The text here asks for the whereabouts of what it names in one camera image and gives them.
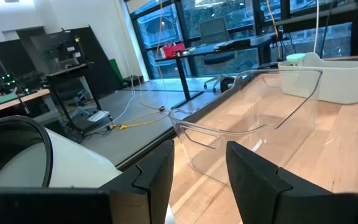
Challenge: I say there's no black robot equipment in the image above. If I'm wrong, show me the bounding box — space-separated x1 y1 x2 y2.
0 70 48 97

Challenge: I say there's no grey office chair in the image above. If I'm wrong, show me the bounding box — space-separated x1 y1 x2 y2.
198 16 239 93

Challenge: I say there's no green pad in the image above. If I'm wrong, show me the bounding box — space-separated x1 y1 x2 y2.
0 93 19 105

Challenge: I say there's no pale green capped sand timer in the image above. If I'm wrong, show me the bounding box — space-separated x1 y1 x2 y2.
285 52 306 63

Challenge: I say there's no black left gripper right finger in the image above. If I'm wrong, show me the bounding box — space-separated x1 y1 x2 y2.
226 141 335 224

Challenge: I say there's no white plastic bin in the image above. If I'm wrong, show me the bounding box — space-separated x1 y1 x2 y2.
277 52 358 105

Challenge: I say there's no black keyboard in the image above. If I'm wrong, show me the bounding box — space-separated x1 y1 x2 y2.
213 37 252 52

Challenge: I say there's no green board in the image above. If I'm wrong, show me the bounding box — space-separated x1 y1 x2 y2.
108 58 126 85

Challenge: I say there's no yellow floor cable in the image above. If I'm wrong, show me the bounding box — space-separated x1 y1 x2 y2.
108 0 171 131

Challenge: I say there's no black standing desk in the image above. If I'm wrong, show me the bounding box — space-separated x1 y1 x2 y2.
154 33 277 110

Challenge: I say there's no wooden workbench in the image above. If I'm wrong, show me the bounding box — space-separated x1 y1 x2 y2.
0 88 51 118

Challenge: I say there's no yellow hanging cable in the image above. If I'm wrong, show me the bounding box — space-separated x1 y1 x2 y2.
265 0 282 60

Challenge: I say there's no clear plastic bin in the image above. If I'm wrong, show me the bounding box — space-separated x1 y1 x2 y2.
168 68 323 186

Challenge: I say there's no white cable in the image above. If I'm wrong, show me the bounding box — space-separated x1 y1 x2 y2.
312 0 320 54

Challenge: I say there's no red box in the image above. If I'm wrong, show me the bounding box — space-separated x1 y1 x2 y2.
159 42 186 60

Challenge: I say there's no black equipment stand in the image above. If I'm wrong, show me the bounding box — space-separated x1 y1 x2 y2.
29 27 115 135

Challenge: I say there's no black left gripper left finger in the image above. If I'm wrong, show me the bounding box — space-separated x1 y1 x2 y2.
100 139 175 224

